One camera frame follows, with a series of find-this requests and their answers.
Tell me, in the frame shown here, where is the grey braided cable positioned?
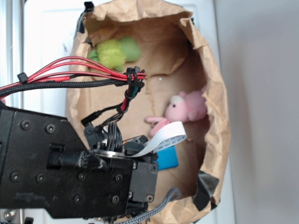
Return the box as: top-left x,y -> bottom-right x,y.
116,187 -> 180,224

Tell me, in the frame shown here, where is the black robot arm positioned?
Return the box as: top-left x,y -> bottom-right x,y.
0,105 -> 158,221

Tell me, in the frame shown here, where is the blue rectangular block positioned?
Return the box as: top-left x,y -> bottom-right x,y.
157,146 -> 179,171

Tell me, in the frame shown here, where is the white flat ribbon cable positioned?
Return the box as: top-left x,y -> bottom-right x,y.
132,121 -> 188,158

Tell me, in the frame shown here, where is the red and black cable bundle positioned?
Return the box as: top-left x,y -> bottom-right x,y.
0,56 -> 148,122

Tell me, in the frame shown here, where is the aluminium frame rail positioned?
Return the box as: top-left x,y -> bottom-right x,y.
0,0 -> 25,224

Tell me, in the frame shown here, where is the brown paper bag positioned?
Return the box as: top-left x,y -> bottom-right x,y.
72,0 -> 231,224

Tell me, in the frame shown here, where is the green plush toy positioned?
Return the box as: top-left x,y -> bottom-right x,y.
87,36 -> 142,71

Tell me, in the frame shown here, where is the pink plush bunny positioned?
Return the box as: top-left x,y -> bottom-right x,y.
145,87 -> 207,137

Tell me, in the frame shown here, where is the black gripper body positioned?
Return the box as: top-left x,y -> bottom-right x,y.
83,123 -> 158,221

